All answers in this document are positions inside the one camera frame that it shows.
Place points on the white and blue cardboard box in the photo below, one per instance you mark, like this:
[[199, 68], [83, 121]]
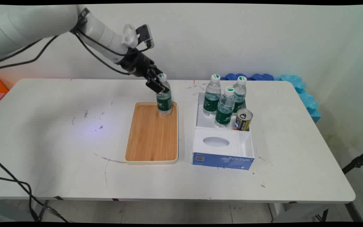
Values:
[[222, 148]]

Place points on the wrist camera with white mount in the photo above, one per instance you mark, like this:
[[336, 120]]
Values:
[[143, 34]]

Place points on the black tripod stand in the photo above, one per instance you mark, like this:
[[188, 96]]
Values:
[[358, 162]]

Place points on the blue foam puzzle mats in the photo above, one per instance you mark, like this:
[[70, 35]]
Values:
[[304, 94]]

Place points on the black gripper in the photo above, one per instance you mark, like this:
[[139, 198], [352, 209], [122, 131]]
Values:
[[137, 64]]

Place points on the green label water bottle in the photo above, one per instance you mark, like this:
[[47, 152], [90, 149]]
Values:
[[239, 94], [225, 110], [211, 99], [164, 102]]

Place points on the yellow blue drink can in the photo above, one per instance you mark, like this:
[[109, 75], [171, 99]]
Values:
[[244, 121]]

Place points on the wooden tray with cream rim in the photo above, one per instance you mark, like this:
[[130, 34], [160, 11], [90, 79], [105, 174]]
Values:
[[152, 134]]

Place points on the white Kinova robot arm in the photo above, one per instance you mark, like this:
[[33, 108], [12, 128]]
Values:
[[43, 22]]

